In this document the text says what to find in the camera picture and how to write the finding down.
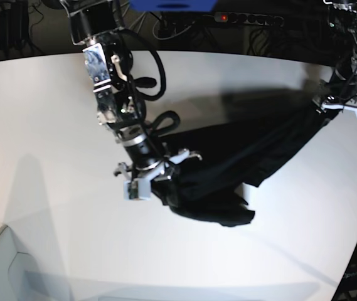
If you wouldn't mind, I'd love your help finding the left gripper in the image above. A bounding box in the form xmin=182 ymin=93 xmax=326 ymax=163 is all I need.
xmin=312 ymin=80 xmax=357 ymax=113

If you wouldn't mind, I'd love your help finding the white power strip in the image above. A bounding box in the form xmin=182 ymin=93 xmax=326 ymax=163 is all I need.
xmin=213 ymin=12 xmax=284 ymax=27

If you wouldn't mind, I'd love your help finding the white bin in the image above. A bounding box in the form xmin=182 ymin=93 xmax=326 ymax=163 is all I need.
xmin=0 ymin=226 xmax=73 ymax=300

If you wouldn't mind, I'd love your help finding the black t-shirt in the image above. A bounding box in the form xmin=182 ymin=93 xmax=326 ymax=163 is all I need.
xmin=152 ymin=103 xmax=339 ymax=227

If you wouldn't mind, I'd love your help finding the blue box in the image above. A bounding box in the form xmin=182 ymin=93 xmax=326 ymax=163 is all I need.
xmin=130 ymin=0 xmax=217 ymax=12

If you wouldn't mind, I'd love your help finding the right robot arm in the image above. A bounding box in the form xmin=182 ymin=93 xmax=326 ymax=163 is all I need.
xmin=61 ymin=1 xmax=202 ymax=187

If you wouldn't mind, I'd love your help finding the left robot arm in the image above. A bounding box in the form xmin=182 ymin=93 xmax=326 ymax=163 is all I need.
xmin=312 ymin=1 xmax=357 ymax=118

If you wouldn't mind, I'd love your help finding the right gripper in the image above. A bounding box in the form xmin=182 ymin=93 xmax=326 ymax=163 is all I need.
xmin=113 ymin=149 xmax=202 ymax=188

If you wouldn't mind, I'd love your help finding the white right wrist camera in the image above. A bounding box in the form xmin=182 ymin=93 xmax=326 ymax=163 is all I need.
xmin=123 ymin=178 xmax=151 ymax=201

